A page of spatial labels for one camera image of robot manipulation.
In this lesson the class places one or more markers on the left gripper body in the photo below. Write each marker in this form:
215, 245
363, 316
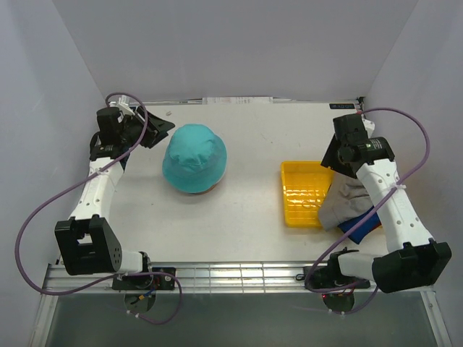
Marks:
134, 129

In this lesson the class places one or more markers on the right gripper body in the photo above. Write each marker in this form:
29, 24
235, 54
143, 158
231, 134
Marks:
344, 165

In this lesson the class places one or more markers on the grey bucket hat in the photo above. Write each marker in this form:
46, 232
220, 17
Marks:
346, 199

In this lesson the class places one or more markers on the teal bucket hat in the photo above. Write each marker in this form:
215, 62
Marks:
194, 159

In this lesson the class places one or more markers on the white bucket hat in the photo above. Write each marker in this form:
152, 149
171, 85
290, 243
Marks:
219, 179

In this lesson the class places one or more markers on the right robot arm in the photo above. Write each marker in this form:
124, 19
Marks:
414, 258

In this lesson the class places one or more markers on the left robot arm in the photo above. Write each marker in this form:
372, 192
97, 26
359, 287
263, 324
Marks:
87, 243

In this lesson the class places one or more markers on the yellow plastic tray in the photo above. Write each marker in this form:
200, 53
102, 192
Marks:
305, 185

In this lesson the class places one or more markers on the paper label strip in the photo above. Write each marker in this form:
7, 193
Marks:
240, 100

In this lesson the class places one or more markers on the blue hat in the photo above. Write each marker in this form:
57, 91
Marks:
361, 232

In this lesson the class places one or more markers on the wooden hat stand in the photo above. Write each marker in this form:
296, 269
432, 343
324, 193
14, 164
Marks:
205, 191

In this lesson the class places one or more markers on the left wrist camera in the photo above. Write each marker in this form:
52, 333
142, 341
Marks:
123, 105

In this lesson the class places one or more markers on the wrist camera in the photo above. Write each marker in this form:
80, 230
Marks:
123, 105
368, 124

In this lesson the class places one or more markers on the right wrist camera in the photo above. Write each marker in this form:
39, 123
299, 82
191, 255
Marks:
368, 124

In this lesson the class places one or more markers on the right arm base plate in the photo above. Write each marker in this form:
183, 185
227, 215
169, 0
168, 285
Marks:
323, 278

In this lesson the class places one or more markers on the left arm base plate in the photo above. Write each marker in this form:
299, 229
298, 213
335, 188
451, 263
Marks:
144, 283

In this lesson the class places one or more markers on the aluminium front rail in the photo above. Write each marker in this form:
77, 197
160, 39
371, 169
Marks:
201, 278

